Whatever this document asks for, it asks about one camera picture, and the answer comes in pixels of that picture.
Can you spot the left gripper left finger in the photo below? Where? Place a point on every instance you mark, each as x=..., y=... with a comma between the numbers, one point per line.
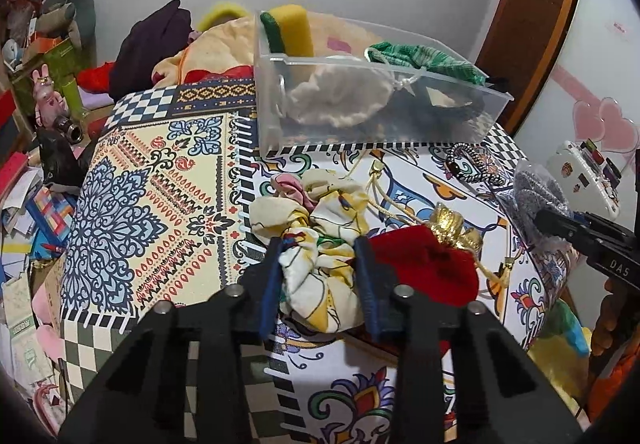
x=139, y=394

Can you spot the grey mesh cloth bag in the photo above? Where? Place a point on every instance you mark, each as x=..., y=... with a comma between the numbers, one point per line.
x=533, y=189

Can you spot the red velvet gold pouch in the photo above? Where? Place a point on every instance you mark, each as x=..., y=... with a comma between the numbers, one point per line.
x=439, y=258

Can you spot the floral silk scarf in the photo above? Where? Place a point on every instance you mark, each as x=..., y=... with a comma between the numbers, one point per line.
x=318, y=216

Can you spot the green knitted cloth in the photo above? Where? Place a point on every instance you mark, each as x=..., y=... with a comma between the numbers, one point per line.
x=425, y=58

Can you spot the white drawstring pouch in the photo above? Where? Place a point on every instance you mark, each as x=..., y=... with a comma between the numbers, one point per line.
x=338, y=96

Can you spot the clear plastic storage box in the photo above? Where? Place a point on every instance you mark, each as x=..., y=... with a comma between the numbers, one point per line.
x=275, y=74

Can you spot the yellow green sponge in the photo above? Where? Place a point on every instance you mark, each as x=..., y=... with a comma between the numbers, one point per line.
x=288, y=31

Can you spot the black white patterned cloth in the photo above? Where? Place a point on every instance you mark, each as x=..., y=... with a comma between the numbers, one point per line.
x=431, y=116

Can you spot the white sliding door with hearts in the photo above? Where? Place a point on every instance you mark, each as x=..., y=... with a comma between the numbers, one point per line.
x=593, y=91

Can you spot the patterned tablecloth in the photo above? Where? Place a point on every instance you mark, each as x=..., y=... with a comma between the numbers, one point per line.
x=164, y=215

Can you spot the wooden wardrobe cabinet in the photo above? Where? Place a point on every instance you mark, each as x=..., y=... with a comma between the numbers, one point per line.
x=522, y=42

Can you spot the red notebook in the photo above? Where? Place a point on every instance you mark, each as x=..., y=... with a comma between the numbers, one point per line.
x=11, y=171

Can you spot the pink rabbit figure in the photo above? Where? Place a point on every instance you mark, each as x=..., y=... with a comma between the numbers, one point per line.
x=49, y=102

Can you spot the green cylinder bottle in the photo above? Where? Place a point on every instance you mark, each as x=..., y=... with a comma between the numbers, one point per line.
x=71, y=93

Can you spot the beige fleece blanket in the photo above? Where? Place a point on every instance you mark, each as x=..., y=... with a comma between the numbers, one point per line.
x=232, y=44

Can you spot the dark purple garment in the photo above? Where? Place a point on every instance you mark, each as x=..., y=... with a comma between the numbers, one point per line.
x=161, y=35

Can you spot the green storage box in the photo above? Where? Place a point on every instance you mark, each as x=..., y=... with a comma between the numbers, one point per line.
x=63, y=60

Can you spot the yellow foam tube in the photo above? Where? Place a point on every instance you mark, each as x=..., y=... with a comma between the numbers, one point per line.
x=221, y=12

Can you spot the grey plush toy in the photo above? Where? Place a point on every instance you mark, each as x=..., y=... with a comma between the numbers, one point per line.
x=74, y=19

